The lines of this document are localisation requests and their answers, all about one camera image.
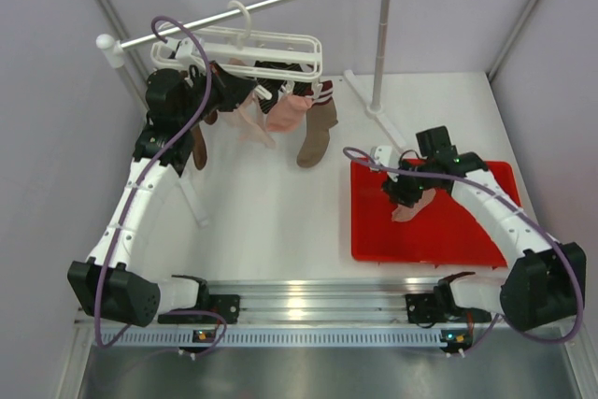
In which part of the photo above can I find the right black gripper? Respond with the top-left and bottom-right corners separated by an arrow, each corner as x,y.
382,157 -> 434,207

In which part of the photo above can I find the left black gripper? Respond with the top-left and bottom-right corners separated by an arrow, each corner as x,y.
177,60 -> 256,129

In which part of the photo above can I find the white plastic clip hanger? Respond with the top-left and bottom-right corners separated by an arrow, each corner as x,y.
150,0 -> 322,99

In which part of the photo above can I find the thick pink sock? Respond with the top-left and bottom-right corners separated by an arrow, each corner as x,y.
265,94 -> 313,133

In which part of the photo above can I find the taupe sock with striped cuff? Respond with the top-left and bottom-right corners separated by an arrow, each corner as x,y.
296,80 -> 338,168

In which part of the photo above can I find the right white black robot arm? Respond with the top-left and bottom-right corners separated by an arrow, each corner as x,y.
382,126 -> 586,335

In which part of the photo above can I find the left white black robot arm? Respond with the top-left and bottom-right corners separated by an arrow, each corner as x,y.
67,62 -> 257,327

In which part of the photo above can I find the black white striped sock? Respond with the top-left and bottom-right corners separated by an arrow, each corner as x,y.
254,60 -> 312,115

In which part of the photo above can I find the red plastic tray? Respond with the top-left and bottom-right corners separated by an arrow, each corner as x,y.
350,162 -> 506,268

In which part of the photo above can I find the dark brown hanging sock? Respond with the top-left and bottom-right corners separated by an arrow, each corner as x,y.
191,111 -> 218,171

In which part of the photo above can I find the white metal drying rack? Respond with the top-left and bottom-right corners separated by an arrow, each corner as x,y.
95,0 -> 412,227

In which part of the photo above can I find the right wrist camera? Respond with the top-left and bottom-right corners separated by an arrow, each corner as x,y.
370,145 -> 400,169

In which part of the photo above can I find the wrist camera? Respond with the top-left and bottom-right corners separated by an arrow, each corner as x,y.
175,38 -> 206,70
370,145 -> 400,169

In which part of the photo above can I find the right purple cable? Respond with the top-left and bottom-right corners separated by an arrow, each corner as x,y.
343,146 -> 588,356

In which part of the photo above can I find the purple cable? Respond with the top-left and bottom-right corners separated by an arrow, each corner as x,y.
343,146 -> 588,356
93,15 -> 228,358

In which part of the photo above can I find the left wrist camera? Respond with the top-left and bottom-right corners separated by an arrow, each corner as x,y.
175,38 -> 206,70

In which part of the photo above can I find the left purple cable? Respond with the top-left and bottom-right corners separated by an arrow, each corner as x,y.
93,15 -> 228,358

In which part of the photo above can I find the aluminium mounting rail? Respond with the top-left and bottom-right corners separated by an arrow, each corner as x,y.
74,277 -> 585,349

